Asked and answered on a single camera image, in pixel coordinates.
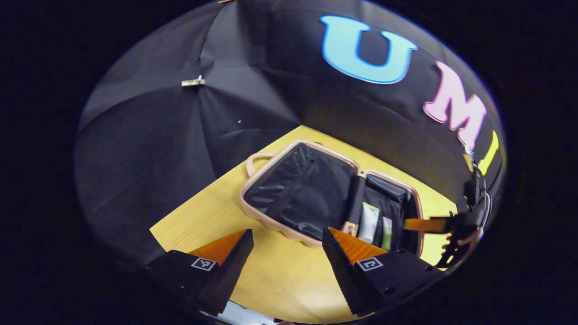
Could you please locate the pink suitcase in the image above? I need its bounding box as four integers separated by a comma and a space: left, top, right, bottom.
239, 140, 425, 258

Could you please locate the black backdrop cloth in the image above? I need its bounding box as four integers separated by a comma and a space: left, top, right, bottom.
75, 0, 506, 271

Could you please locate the white tube with green stripe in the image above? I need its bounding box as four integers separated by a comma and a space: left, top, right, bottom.
358, 202, 381, 244

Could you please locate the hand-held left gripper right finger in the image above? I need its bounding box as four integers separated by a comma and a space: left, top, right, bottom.
322, 227, 445, 316

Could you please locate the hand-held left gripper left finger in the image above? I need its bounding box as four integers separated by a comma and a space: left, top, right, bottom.
144, 229, 254, 316

